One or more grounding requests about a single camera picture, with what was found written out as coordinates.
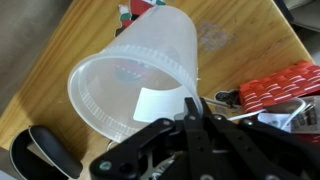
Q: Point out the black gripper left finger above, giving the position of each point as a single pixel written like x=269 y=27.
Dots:
x=140 y=156

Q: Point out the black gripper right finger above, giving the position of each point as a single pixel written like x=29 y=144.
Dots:
x=260 y=153

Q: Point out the clear plastic container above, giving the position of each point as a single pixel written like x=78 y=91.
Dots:
x=150 y=66

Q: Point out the white printed plastic packet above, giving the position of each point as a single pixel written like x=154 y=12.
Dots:
x=308 y=116

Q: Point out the small black cartoon sticker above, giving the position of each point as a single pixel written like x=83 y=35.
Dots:
x=226 y=97

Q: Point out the red patterned basket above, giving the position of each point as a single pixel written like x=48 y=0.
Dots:
x=283 y=85

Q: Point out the wooden table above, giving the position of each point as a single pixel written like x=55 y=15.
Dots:
x=253 y=40

